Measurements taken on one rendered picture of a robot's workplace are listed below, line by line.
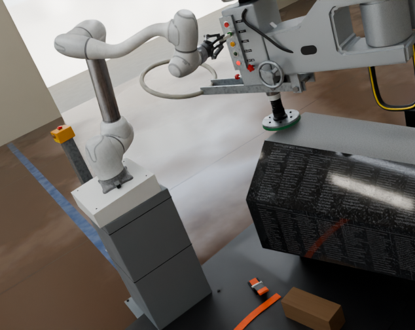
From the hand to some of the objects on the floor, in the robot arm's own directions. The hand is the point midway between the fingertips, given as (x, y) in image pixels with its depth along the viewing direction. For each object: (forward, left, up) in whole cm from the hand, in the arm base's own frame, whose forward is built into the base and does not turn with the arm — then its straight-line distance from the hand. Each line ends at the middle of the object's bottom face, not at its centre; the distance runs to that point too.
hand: (224, 37), depth 231 cm
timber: (-25, -58, -140) cm, 153 cm away
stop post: (-103, +104, -145) cm, 206 cm away
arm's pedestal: (-86, +17, -142) cm, 166 cm away
